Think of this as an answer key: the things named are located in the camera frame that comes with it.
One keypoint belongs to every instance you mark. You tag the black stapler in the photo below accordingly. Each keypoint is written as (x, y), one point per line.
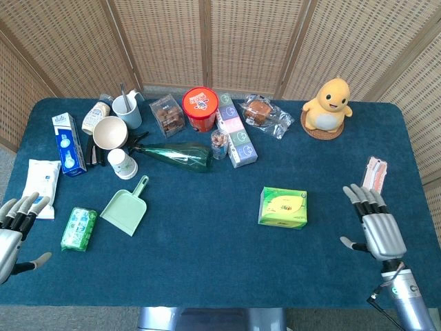
(92, 153)

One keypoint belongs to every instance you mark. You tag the metal spoon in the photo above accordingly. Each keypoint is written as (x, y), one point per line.
(124, 96)

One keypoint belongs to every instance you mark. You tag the blue white toothpaste box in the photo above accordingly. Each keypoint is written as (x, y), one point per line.
(69, 145)

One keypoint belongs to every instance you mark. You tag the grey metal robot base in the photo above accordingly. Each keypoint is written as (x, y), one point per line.
(213, 320)

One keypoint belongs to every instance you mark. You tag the green wipes packet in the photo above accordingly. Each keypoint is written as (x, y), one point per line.
(78, 229)

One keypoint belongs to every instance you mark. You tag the yellow plush toy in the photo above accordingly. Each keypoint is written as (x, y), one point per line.
(327, 103)

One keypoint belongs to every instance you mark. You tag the cream squeeze bottle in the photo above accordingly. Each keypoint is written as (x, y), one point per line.
(94, 115)

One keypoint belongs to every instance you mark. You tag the beige bowl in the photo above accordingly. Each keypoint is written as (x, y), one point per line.
(110, 132)

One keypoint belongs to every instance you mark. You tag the red tub orange lid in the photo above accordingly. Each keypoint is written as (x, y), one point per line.
(200, 103)

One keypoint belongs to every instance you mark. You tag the bread in clear bag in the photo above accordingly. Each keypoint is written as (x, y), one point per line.
(258, 110)

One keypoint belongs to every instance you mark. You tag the light blue mug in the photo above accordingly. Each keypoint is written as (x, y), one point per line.
(132, 117)

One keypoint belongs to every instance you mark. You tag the white paper cup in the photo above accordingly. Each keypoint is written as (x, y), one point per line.
(122, 165)

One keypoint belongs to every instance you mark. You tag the dark blue table cloth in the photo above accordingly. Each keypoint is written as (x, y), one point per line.
(206, 258)

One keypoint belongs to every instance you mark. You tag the woven rattan folding screen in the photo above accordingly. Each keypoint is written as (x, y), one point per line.
(241, 41)

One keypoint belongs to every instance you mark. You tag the long pastel squares box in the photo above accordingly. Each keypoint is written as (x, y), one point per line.
(237, 138)

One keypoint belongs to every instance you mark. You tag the white wet wipes pack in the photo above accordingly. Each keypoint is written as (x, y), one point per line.
(41, 179)

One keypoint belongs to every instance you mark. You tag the clear box brown cookies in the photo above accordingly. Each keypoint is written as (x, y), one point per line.
(167, 115)

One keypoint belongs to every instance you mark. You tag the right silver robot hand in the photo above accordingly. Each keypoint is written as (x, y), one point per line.
(382, 234)

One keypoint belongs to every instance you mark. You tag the pink toothbrush package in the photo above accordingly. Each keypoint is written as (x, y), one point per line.
(377, 172)

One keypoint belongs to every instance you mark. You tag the green plastic spray bottle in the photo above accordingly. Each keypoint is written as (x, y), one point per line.
(186, 157)

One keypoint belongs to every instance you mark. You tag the yellow-green tissue paper pack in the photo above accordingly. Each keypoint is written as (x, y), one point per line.
(282, 207)

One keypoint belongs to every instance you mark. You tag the round woven coaster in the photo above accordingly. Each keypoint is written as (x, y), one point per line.
(324, 135)

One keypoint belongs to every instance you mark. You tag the light green dustpan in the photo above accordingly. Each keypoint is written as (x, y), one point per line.
(125, 210)

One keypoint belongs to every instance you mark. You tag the small clear snack jar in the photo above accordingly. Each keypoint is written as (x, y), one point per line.
(219, 145)

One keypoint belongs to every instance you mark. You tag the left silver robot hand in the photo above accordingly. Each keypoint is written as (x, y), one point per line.
(8, 238)

